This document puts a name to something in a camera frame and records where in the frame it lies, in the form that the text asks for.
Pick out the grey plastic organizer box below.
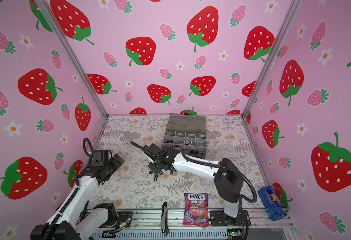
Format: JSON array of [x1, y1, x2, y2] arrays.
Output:
[[162, 114, 207, 159]]

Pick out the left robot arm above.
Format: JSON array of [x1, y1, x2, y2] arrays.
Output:
[[30, 150, 126, 240]]

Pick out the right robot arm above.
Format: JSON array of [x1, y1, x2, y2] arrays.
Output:
[[140, 144, 257, 219]]

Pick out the Fox's candy bag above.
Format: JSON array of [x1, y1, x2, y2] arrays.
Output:
[[183, 193, 210, 227]]

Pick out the black utility knife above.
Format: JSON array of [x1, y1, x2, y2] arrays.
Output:
[[160, 202, 170, 237]]

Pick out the blue tape dispenser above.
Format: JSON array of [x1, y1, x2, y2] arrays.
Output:
[[257, 186, 287, 221]]

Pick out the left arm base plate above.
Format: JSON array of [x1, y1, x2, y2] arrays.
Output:
[[99, 211, 133, 229]]

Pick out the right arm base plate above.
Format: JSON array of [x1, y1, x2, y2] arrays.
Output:
[[209, 209, 251, 227]]

